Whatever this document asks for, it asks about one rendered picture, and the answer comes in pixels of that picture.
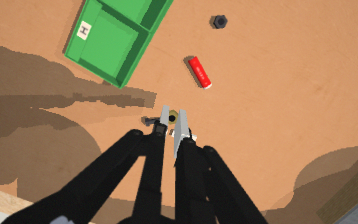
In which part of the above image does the red battery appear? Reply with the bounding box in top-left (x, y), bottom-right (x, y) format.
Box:
top-left (188, 56), bottom-right (212, 90)

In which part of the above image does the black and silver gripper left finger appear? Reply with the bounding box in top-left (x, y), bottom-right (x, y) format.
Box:
top-left (1, 105), bottom-right (170, 224)

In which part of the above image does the green three-compartment bin rack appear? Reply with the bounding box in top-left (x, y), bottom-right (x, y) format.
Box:
top-left (64, 0), bottom-right (174, 87)

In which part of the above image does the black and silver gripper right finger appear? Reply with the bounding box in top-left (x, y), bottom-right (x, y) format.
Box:
top-left (173, 109), bottom-right (268, 224)

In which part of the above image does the dark grey hex nut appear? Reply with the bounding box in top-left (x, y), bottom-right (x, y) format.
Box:
top-left (213, 15), bottom-right (228, 29)

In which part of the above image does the black bolt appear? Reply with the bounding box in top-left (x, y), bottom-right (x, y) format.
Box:
top-left (145, 118), bottom-right (160, 127)

